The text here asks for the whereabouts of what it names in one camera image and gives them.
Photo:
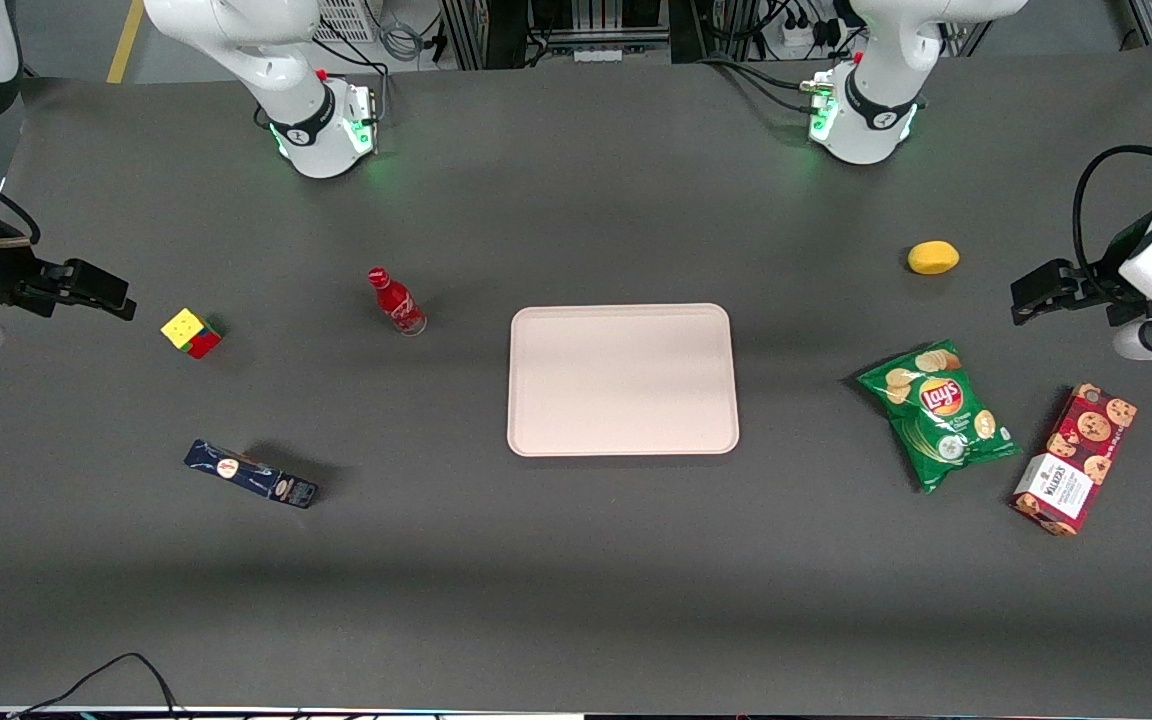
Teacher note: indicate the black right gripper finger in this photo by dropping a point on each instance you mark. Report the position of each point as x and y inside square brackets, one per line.
[86, 303]
[96, 280]

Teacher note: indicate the black equipment rack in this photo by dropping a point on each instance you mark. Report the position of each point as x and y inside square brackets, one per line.
[496, 30]

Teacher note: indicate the yellow lemon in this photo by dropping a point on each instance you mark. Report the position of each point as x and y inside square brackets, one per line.
[933, 258]

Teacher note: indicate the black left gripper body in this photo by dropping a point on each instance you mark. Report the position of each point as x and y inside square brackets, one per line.
[1088, 283]

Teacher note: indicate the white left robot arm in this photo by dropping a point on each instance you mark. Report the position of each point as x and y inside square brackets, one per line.
[876, 100]

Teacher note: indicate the white power strip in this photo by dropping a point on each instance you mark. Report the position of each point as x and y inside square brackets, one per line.
[808, 35]

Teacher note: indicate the red cookie box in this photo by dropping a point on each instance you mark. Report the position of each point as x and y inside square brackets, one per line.
[1076, 460]

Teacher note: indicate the green chips bag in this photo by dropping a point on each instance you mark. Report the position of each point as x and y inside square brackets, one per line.
[936, 415]

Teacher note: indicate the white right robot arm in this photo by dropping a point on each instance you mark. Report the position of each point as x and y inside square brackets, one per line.
[236, 40]

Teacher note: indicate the dark blue long box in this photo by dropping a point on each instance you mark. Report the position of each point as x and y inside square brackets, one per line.
[251, 475]

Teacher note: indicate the white vent grille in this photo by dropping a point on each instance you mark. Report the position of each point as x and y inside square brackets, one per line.
[346, 18]

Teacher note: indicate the red coke bottle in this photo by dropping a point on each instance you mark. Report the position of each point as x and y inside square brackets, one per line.
[398, 305]

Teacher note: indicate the colourful puzzle cube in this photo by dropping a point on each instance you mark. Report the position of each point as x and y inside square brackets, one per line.
[191, 333]

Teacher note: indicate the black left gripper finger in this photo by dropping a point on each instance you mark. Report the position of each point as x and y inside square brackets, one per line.
[1061, 272]
[1041, 300]

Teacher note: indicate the beige plastic tray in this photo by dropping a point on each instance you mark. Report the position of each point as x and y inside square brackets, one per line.
[626, 380]

